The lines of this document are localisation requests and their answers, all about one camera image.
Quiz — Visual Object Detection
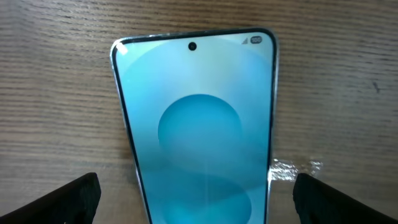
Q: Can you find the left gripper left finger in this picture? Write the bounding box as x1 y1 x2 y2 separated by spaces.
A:
1 172 101 224

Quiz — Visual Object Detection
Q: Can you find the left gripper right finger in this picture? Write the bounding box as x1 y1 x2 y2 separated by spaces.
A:
293 173 397 224

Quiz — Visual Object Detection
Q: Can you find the turquoise screen Galaxy smartphone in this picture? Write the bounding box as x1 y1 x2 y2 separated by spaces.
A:
109 27 279 224

